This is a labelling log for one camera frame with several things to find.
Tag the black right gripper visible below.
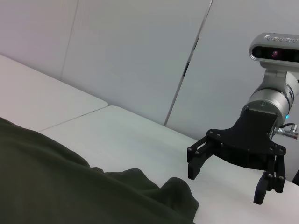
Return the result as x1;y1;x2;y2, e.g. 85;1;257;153
186;105;287;205

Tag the dark green t-shirt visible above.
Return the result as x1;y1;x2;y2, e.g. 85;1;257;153
0;116;199;224

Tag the dark background object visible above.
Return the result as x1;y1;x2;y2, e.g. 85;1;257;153
291;168;299;186

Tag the right arm gripper cable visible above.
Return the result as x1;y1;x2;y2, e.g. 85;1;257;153
273;123;299;140

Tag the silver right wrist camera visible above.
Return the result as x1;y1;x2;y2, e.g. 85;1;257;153
248;32;299;69

